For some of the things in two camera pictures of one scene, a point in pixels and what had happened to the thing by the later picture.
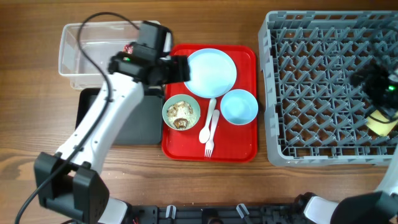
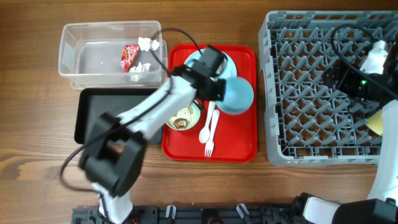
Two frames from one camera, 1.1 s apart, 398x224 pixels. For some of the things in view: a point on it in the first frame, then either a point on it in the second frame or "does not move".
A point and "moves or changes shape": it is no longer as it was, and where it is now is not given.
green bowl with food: (181, 112) does not move
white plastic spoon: (204, 135) does not move
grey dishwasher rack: (314, 116) does not move
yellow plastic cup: (381, 129) does not move
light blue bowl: (239, 107) moves or changes shape
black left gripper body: (171, 70) -> (216, 91)
